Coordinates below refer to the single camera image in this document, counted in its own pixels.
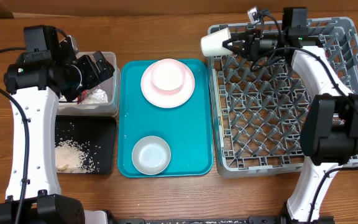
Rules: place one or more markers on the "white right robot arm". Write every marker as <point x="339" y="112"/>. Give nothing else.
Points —
<point x="329" y="136"/>

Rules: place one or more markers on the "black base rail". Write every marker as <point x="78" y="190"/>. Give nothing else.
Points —
<point x="256" y="219"/>

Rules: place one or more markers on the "cream cup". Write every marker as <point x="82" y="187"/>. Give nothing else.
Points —
<point x="212" y="44"/>

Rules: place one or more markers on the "grey bowl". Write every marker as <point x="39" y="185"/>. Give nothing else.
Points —
<point x="151" y="155"/>

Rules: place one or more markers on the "white napkin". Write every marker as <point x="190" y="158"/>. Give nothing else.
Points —
<point x="97" y="96"/>

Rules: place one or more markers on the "clear plastic bin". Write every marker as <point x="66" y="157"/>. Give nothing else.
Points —
<point x="45" y="84"/>

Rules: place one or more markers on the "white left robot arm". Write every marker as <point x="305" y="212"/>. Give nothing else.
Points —
<point x="33" y="194"/>

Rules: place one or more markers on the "black tray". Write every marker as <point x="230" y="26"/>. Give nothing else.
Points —
<point x="101" y="131"/>

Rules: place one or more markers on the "grey dish rack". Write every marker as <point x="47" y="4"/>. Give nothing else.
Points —
<point x="258" y="116"/>

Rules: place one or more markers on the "pink plate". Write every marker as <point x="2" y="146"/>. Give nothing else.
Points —
<point x="167" y="99"/>

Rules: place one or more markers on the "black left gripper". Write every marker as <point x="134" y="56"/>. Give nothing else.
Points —
<point x="94" y="76"/>

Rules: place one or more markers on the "teal serving tray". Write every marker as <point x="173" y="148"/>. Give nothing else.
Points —
<point x="187" y="129"/>

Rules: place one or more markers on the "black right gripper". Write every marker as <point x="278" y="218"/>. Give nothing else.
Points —
<point x="249" y="50"/>

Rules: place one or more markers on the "pink bowl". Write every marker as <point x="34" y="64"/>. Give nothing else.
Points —
<point x="168" y="74"/>

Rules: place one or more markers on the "red snack wrapper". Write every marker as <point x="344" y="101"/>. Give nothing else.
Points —
<point x="82" y="96"/>

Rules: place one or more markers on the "pile of rice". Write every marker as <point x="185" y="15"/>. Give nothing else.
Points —
<point x="73" y="152"/>

